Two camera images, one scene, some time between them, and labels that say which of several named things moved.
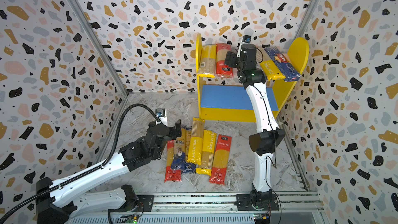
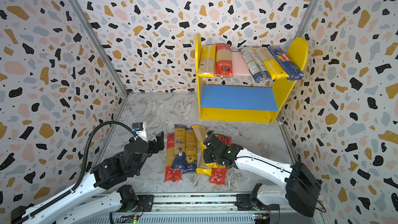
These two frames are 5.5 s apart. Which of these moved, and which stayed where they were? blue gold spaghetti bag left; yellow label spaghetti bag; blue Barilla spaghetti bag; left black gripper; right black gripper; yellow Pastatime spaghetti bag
Moved: blue Barilla spaghetti bag; left black gripper; right black gripper; yellow Pastatime spaghetti bag
Stayed: blue gold spaghetti bag left; yellow label spaghetti bag
